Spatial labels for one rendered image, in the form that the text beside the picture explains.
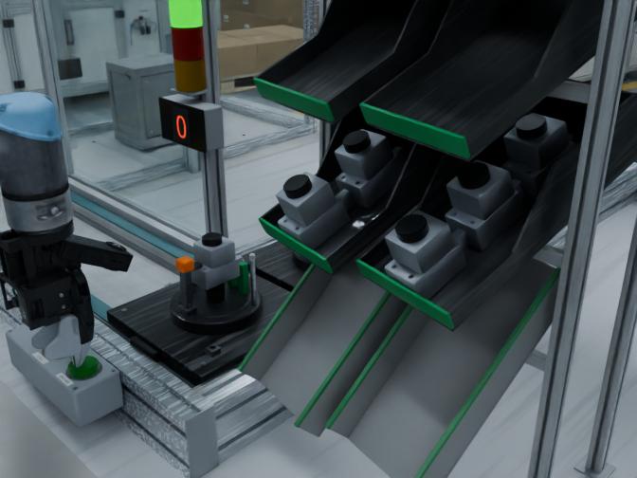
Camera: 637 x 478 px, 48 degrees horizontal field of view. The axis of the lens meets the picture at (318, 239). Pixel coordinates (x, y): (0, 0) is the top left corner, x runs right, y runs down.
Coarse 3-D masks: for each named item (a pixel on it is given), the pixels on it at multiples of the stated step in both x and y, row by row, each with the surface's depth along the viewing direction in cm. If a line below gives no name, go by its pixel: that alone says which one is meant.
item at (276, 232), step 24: (360, 120) 85; (336, 144) 84; (408, 144) 86; (336, 168) 86; (408, 168) 75; (432, 168) 77; (336, 192) 84; (408, 192) 76; (264, 216) 82; (360, 216) 79; (384, 216) 75; (288, 240) 78; (336, 240) 77; (360, 240) 74; (336, 264) 73
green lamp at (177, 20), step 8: (176, 0) 109; (184, 0) 109; (192, 0) 109; (200, 0) 111; (176, 8) 109; (184, 8) 109; (192, 8) 110; (200, 8) 111; (176, 16) 110; (184, 16) 110; (192, 16) 110; (200, 16) 112; (176, 24) 111; (184, 24) 110; (192, 24) 111; (200, 24) 112
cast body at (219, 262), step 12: (204, 240) 103; (216, 240) 103; (228, 240) 105; (204, 252) 103; (216, 252) 103; (228, 252) 105; (204, 264) 104; (216, 264) 104; (228, 264) 106; (192, 276) 105; (204, 276) 103; (216, 276) 105; (228, 276) 106; (204, 288) 104
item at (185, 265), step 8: (184, 256) 103; (176, 264) 102; (184, 264) 101; (192, 264) 102; (200, 264) 104; (184, 272) 102; (184, 280) 103; (184, 288) 103; (184, 296) 104; (184, 304) 104
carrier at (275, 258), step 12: (252, 252) 128; (264, 252) 128; (276, 252) 128; (288, 252) 128; (264, 264) 124; (276, 264) 124; (288, 264) 124; (300, 264) 122; (264, 276) 121; (276, 276) 120; (288, 276) 120; (300, 276) 120; (288, 288) 118
